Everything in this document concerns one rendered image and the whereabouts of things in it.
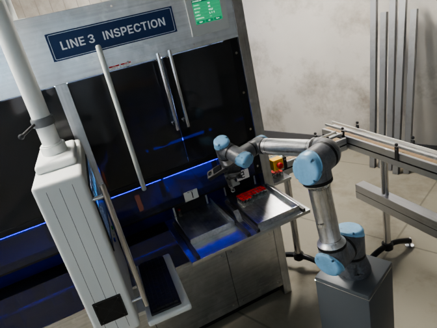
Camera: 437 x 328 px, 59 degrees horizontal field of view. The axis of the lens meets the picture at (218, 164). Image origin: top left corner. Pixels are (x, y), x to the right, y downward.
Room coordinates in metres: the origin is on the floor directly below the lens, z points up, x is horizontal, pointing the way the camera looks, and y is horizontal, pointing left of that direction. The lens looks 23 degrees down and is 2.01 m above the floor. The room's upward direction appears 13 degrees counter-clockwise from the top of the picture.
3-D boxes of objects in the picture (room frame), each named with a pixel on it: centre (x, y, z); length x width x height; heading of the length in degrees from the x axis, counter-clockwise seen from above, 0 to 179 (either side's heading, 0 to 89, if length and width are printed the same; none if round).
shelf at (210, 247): (1.88, -0.02, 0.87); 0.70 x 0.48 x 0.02; 109
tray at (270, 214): (1.90, -0.20, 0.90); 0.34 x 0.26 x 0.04; 19
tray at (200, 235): (1.89, 0.16, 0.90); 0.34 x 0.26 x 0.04; 19
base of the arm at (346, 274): (1.35, -0.48, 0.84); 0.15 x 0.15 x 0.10
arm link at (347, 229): (1.35, -0.48, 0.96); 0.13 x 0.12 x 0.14; 131
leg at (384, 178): (2.26, -1.08, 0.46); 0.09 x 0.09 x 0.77; 19
